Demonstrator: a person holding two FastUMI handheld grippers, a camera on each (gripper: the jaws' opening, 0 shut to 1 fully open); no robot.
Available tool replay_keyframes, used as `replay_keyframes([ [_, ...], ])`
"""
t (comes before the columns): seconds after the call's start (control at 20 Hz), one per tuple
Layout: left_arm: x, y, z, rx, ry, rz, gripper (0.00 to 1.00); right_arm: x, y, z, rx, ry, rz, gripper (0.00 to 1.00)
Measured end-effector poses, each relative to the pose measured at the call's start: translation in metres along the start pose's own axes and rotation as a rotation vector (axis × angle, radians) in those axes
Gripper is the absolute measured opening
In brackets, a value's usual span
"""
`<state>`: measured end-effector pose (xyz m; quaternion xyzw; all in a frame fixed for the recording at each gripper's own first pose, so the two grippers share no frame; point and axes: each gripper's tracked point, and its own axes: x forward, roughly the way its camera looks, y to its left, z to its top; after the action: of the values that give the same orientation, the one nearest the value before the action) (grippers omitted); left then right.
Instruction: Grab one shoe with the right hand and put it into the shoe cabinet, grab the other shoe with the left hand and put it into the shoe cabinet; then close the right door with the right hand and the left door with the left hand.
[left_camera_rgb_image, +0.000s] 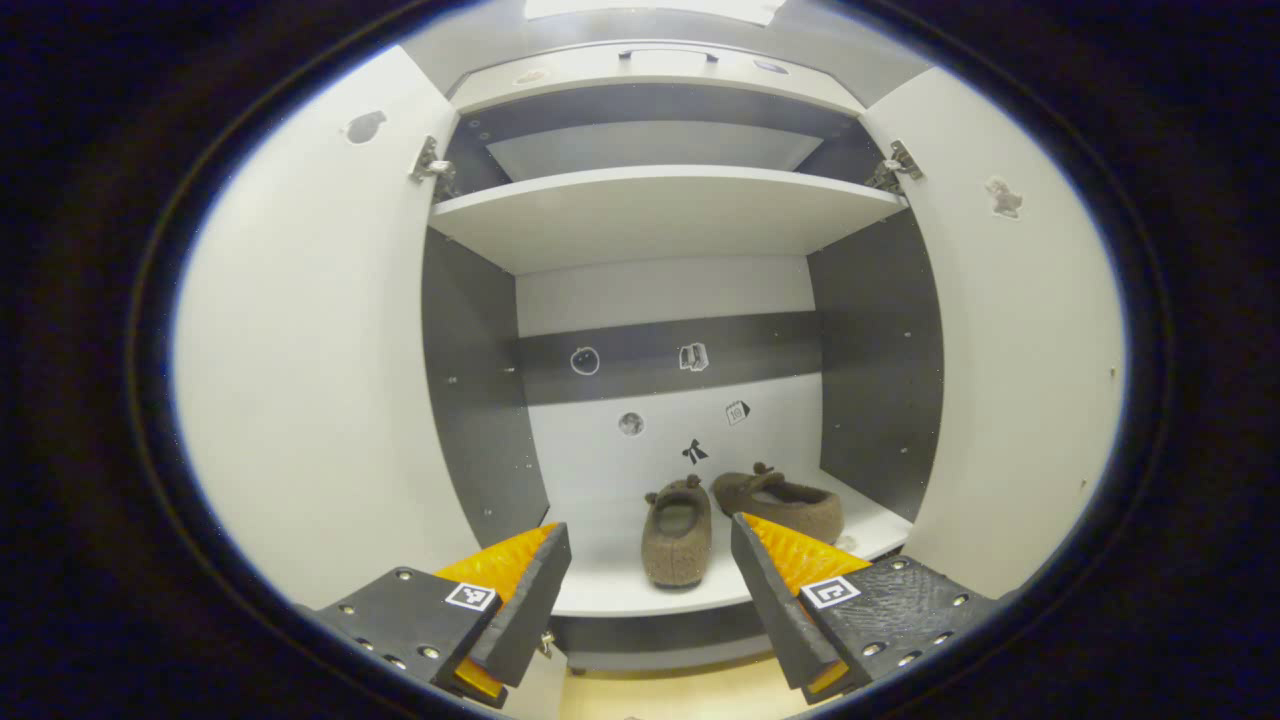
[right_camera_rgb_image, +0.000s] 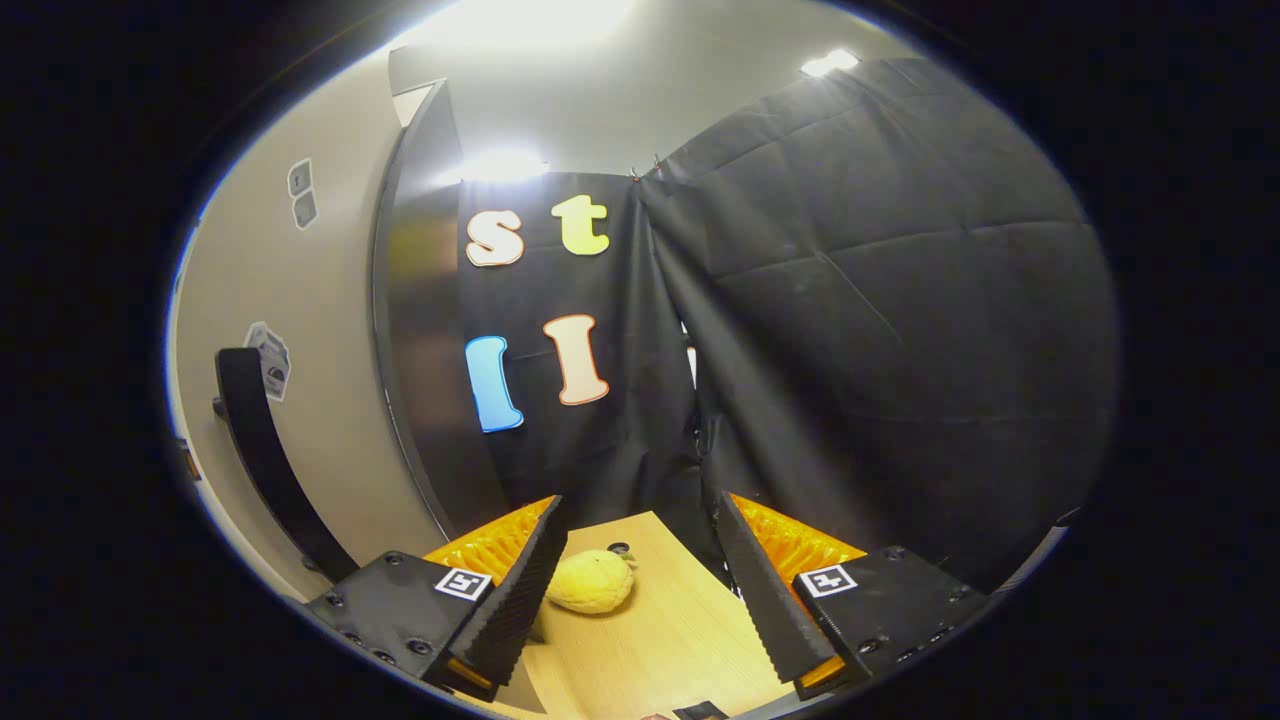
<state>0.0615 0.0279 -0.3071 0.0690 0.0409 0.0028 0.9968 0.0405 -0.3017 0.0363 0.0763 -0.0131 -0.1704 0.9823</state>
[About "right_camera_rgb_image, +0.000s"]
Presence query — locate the black backdrop cloth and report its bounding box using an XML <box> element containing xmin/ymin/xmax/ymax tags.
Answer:
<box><xmin>455</xmin><ymin>55</ymin><xmax>1119</xmax><ymax>598</ymax></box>

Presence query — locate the yellow round toy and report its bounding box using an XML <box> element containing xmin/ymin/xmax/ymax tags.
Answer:
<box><xmin>545</xmin><ymin>549</ymin><xmax>637</xmax><ymax>615</ymax></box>

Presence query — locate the white cabinet door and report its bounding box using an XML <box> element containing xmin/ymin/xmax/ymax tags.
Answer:
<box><xmin>168</xmin><ymin>90</ymin><xmax>448</xmax><ymax>603</ymax></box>

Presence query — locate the black door handle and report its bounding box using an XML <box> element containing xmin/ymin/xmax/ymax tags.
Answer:
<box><xmin>212</xmin><ymin>347</ymin><xmax>359</xmax><ymax>583</ymax></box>

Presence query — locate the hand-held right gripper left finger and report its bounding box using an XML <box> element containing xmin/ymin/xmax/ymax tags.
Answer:
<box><xmin>303</xmin><ymin>495</ymin><xmax>570</xmax><ymax>703</ymax></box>

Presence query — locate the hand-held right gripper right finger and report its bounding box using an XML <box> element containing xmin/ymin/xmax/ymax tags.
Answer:
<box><xmin>716</xmin><ymin>490</ymin><xmax>991</xmax><ymax>703</ymax></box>

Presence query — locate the ceiling light panel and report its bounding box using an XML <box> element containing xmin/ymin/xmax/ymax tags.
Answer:
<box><xmin>410</xmin><ymin>0</ymin><xmax>641</xmax><ymax>53</ymax></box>
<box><xmin>799</xmin><ymin>47</ymin><xmax>861</xmax><ymax>80</ymax></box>

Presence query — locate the white grey shoe cabinet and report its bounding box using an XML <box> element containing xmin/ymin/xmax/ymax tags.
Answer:
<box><xmin>168</xmin><ymin>44</ymin><xmax>513</xmax><ymax>603</ymax></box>

